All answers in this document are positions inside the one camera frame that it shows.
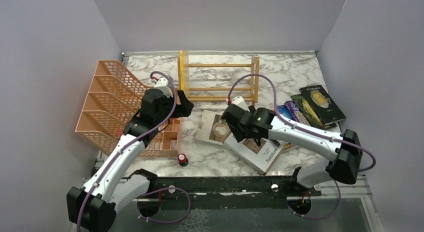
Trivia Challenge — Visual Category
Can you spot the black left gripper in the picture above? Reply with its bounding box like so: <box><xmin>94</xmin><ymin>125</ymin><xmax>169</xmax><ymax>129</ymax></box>
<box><xmin>155</xmin><ymin>89</ymin><xmax>194</xmax><ymax>125</ymax></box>

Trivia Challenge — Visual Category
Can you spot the Afternoon tea coffee cover book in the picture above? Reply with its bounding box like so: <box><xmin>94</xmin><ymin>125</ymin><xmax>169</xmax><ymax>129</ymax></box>
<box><xmin>195</xmin><ymin>109</ymin><xmax>231</xmax><ymax>147</ymax></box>

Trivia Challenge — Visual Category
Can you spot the white Furniture Decorate book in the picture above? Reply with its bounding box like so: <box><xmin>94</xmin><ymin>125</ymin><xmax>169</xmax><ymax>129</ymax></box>
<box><xmin>223</xmin><ymin>134</ymin><xmax>292</xmax><ymax>175</ymax></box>

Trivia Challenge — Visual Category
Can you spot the purple 52-Storey Treehouse book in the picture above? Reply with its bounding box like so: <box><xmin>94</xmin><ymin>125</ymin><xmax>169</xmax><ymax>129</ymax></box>
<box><xmin>284</xmin><ymin>100</ymin><xmax>310</xmax><ymax>126</ymax></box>

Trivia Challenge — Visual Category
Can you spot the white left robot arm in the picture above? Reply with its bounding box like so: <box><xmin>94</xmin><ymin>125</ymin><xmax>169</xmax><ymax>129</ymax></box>
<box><xmin>66</xmin><ymin>88</ymin><xmax>194</xmax><ymax>232</ymax></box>

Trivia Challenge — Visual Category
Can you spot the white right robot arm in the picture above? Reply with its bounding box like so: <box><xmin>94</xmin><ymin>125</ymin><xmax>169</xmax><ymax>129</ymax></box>
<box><xmin>221</xmin><ymin>104</ymin><xmax>362</xmax><ymax>196</ymax></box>

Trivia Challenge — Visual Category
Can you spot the blue Jane Eyre book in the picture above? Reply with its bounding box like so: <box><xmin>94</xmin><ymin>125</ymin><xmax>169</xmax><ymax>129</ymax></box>
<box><xmin>277</xmin><ymin>105</ymin><xmax>297</xmax><ymax>122</ymax></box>

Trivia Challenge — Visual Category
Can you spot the thin yellow book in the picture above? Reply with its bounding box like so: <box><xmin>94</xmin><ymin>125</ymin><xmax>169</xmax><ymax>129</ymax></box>
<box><xmin>178</xmin><ymin>50</ymin><xmax>185</xmax><ymax>91</ymax></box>

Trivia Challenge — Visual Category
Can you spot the red capped small bottle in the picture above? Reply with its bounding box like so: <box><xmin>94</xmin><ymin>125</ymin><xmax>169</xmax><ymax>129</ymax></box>
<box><xmin>177</xmin><ymin>153</ymin><xmax>189</xmax><ymax>167</ymax></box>

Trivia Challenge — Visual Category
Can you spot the green Alice Wonderland book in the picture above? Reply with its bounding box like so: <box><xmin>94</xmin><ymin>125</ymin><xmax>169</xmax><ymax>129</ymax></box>
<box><xmin>290</xmin><ymin>94</ymin><xmax>337</xmax><ymax>130</ymax></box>

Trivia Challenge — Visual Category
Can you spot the wooden book rack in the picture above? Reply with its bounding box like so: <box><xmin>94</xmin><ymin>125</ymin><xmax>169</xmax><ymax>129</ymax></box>
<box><xmin>184</xmin><ymin>51</ymin><xmax>260</xmax><ymax>105</ymax></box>

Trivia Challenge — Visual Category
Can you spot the orange plastic file organizer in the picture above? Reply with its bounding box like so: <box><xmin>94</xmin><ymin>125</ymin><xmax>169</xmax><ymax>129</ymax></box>
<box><xmin>75</xmin><ymin>59</ymin><xmax>183</xmax><ymax>158</ymax></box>

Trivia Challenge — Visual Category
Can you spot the black Moon and Sixpence book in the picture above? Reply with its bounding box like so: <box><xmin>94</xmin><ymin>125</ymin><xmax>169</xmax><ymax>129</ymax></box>
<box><xmin>299</xmin><ymin>84</ymin><xmax>347</xmax><ymax>126</ymax></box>

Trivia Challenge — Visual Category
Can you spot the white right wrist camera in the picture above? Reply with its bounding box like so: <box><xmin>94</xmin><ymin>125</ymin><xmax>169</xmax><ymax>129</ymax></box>
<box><xmin>230</xmin><ymin>95</ymin><xmax>250</xmax><ymax>111</ymax></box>

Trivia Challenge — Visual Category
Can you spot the black metal base rail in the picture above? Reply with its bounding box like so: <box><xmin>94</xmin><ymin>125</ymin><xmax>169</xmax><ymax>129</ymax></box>
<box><xmin>135</xmin><ymin>175</ymin><xmax>322</xmax><ymax>212</ymax></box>

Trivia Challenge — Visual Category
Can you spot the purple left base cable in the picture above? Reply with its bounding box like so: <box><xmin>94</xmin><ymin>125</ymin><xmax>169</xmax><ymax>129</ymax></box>
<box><xmin>136</xmin><ymin>186</ymin><xmax>192</xmax><ymax>225</ymax></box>

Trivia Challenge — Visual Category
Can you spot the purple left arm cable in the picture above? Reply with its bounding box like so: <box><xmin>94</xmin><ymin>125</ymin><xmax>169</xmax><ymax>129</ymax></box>
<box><xmin>76</xmin><ymin>71</ymin><xmax>178</xmax><ymax>232</ymax></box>

